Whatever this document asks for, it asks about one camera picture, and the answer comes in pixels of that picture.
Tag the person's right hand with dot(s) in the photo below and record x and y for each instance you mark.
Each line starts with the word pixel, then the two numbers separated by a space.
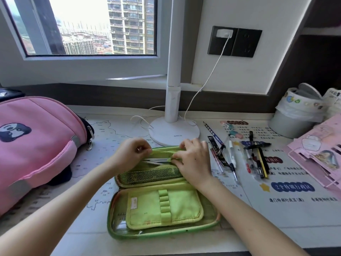
pixel 194 165

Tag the person's left hand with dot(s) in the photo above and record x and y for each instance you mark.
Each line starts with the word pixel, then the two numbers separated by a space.
pixel 130 157

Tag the slim red pen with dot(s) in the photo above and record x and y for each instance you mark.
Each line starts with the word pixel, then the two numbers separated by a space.
pixel 216 158

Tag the clear grey ruler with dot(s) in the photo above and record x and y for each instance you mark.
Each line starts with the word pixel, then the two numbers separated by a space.
pixel 154 159

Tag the blue striped pencil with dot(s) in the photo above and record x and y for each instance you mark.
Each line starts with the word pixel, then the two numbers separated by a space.
pixel 213 133

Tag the white pen with black tip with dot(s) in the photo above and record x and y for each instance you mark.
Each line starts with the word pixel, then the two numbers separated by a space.
pixel 232 154

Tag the green pencil case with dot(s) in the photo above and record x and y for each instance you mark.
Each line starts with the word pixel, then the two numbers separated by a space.
pixel 165 210

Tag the pile of pens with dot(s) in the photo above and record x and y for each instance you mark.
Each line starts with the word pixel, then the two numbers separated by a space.
pixel 262 162

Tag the pink and navy backpack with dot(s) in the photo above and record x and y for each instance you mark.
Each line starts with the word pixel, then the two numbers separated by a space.
pixel 40 162

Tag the person's left forearm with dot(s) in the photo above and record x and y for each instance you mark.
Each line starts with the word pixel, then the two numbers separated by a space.
pixel 53 218

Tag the person's right forearm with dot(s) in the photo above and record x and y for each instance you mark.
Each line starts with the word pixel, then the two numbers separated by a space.
pixel 247 223

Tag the printed desk mat with map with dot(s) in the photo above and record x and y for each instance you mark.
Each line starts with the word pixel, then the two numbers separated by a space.
pixel 106 133

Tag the white desk lamp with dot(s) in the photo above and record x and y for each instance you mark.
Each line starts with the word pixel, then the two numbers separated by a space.
pixel 173 98

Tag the grey bin with white liner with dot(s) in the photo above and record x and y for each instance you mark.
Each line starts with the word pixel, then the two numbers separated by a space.
pixel 285 126

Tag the white framed window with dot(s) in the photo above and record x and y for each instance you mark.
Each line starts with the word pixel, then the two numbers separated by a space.
pixel 80 69

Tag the pink cardboard organizer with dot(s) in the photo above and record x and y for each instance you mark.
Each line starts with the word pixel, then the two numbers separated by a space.
pixel 319 141

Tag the white charger plug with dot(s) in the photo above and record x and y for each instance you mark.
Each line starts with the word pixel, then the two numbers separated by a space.
pixel 224 33

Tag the white panda print bag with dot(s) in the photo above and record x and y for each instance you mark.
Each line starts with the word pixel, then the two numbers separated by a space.
pixel 334 102

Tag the dark wooden shelf unit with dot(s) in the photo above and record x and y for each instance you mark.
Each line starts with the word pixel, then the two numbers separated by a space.
pixel 319 63

